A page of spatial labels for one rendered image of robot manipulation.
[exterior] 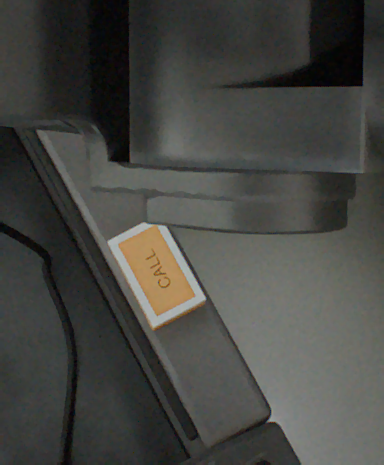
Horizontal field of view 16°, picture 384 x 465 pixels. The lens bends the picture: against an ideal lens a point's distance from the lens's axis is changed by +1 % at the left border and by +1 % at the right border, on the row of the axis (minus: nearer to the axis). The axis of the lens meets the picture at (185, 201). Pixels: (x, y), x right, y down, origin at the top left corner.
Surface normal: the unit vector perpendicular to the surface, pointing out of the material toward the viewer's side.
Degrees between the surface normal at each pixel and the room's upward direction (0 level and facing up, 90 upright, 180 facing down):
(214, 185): 44
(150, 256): 0
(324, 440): 0
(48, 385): 0
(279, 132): 40
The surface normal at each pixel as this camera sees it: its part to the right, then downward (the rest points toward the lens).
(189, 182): -0.74, 0.05
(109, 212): 0.03, -0.27
